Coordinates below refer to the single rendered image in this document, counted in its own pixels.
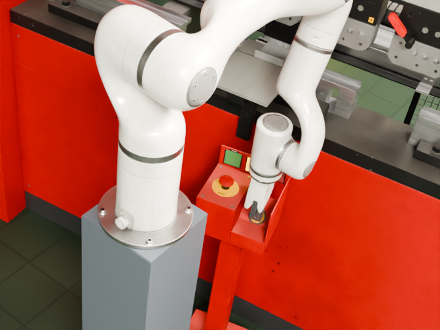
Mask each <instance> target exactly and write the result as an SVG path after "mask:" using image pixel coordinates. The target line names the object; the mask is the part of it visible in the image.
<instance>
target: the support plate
mask: <svg viewBox="0 0 440 330"><path fill-rule="evenodd" d="M264 46H265V45H264V44H262V43H258V42H257V41H253V40H251V39H248V40H247V41H246V42H245V43H244V44H243V45H242V46H241V47H240V48H238V49H237V50H236V51H235V52H234V53H233V54H232V55H231V56H230V58H229V59H228V62H227V64H226V66H225V68H224V70H223V73H222V75H221V78H220V80H219V83H218V85H217V88H220V89H222V90H225V91H227V92H230V93H232V94H235V95H237V96H240V97H242V98H244V99H247V100H249V101H252V102H254V103H257V104H259V105H262V106H264V107H268V105H269V104H270V103H271V102H272V101H273V99H274V98H275V97H276V96H277V95H278V91H277V89H276V84H277V81H278V77H279V75H280V72H281V70H282V67H279V66H277V65H274V64H271V63H268V62H266V61H264V60H260V59H258V58H256V57H253V56H254V55H255V50H260V49H262V48H263V47H264ZM238 50H240V51H242V52H240V51H238ZM243 52H245V53H247V54H245V53H243ZM248 54H251V55H252V56H250V55H248Z"/></svg>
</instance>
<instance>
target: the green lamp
mask: <svg viewBox="0 0 440 330"><path fill-rule="evenodd" d="M241 158H242V155H240V154H238V153H234V152H232V151H229V150H226V153H225V161H224V163H227V164H230V165H232V166H236V167H238V168H239V167H240V162H241Z"/></svg>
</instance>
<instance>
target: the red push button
mask: <svg viewBox="0 0 440 330"><path fill-rule="evenodd" d="M219 182H220V184H221V188H222V189H224V190H228V189H230V187H231V186H232V185H233V184H234V179H233V178H232V177H231V176H229V175H222V176H221V177H220V178H219Z"/></svg>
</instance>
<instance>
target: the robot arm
mask: <svg viewBox="0 0 440 330"><path fill-rule="evenodd" d="M352 2H353V0H206V1H205V2H204V4H203V6H202V10H201V13H200V25H201V31H199V32H198V33H193V34H188V33H185V32H184V31H182V30H181V29H179V28H178V27H175V26H174V25H173V24H171V23H169V22H168V21H166V20H165V19H163V18H161V17H160V16H158V15H156V14H155V13H153V12H151V11H149V10H147V9H145V8H143V7H139V6H136V5H121V6H119V7H116V8H114V9H112V10H110V11H109V12H108V13H107V14H106V15H105V16H104V17H103V18H102V19H101V21H100V23H99V25H98V28H97V30H96V35H95V39H94V54H95V59H96V65H97V67H98V71H99V74H100V77H101V80H102V82H103V85H104V87H105V90H106V92H107V94H108V96H109V99H110V100H111V103H112V105H113V107H114V109H115V112H116V114H117V117H118V120H119V141H118V157H117V185H115V186H114V187H112V188H110V189H109V190H108V191H107V192H106V193H105V194H104V195H103V196H102V198H101V200H100V202H99V205H98V221H99V224H100V226H101V228H102V230H103V231H104V232H105V233H106V235H108V236H109V237H110V238H111V239H113V240H114V241H116V242H118V243H120V244H122V245H124V246H127V247H130V248H135V249H159V248H165V247H167V246H170V245H172V244H174V243H176V242H178V241H180V239H182V238H183V237H184V236H185V235H186V234H187V233H188V232H189V230H190V228H191V226H192V223H193V214H194V213H193V207H192V205H191V202H190V201H189V199H188V198H187V197H186V196H185V195H184V194H183V193H182V192H181V191H180V190H179V184H180V177H181V167H182V161H183V150H184V144H185V119H184V116H183V114H182V111H190V110H193V109H196V108H197V107H200V106H201V105H202V104H204V103H205V102H206V101H208V100H209V98H210V97H211V95H212V94H213V93H214V91H215V89H216V87H217V85H218V83H219V80H220V78H221V75H222V73H223V70H224V68H225V66H226V64H227V62H228V59H229V58H230V55H231V54H232V53H233V52H234V50H235V49H236V47H237V46H238V45H239V44H240V43H241V42H242V41H243V40H244V39H245V38H246V37H248V36H249V35H251V34H252V33H253V32H255V31H257V30H258V29H260V28H261V27H263V26H264V25H266V24H267V23H269V22H271V21H273V20H276V19H279V18H284V17H290V16H303V17H302V20H301V22H300V25H299V27H298V30H297V32H296V34H295V37H294V40H293V42H292V44H291V47H290V49H289V52H288V54H287V58H286V59H285V62H284V65H283V67H282V70H281V72H280V75H279V77H278V81H277V84H276V89H277V91H278V93H279V95H280V96H281V97H282V98H283V99H284V100H285V101H286V102H287V103H288V105H289V106H290V107H291V108H292V110H294V112H295V114H296V115H297V117H298V119H299V122H300V125H301V132H302V136H301V142H300V144H299V143H297V142H296V141H295V140H294V139H293V138H292V136H291V134H292V130H293V124H292V122H291V121H290V120H289V119H288V118H287V117H286V116H284V115H282V114H279V113H265V114H263V115H261V116H260V117H259V118H258V120H257V124H256V128H255V135H254V139H253V147H252V150H251V158H250V162H249V172H250V175H251V181H250V184H249V188H248V190H247V196H246V201H245V204H244V207H245V208H247V209H248V208H249V207H250V206H251V211H250V215H249V218H250V219H253V220H256V221H258V222H261V219H262V218H263V214H264V210H265V209H264V207H265V205H266V203H267V201H268V199H269V197H270V195H271V192H272V190H273V188H274V183H275V182H277V180H279V178H281V176H282V174H283V172H284V173H285V174H287V175H289V176H290V177H292V178H294V179H304V178H306V177H307V176H308V174H309V173H310V172H311V171H312V169H313V167H314V165H315V163H316V161H317V159H318V156H319V154H320V151H321V148H322V146H323V142H324V139H325V123H324V119H323V114H322V111H321V109H320V106H319V104H318V101H317V99H316V87H317V85H318V83H319V81H320V79H321V76H322V74H323V72H324V70H325V67H326V65H327V63H328V61H329V59H330V57H331V55H332V52H333V50H334V48H335V45H336V43H337V41H338V39H339V36H340V34H341V32H342V29H343V27H344V25H345V23H346V20H347V18H348V15H349V13H350V10H351V8H352Z"/></svg>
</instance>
